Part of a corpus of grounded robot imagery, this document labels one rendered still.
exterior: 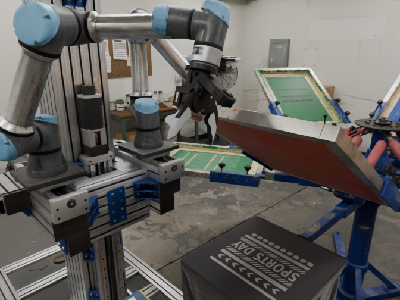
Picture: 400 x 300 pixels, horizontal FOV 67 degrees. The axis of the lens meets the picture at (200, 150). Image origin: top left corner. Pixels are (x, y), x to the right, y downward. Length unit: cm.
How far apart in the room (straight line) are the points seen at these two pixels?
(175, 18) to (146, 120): 76
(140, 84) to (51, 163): 61
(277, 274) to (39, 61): 105
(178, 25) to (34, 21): 40
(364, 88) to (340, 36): 94
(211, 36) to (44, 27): 45
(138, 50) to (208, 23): 86
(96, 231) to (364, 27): 498
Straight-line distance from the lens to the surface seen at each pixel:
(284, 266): 126
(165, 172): 143
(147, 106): 148
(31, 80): 107
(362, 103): 562
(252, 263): 125
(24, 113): 112
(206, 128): 84
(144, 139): 151
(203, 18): 80
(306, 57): 601
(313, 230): 157
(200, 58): 77
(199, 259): 125
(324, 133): 75
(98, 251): 172
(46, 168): 129
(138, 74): 161
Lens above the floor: 172
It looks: 18 degrees down
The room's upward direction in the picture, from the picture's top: straight up
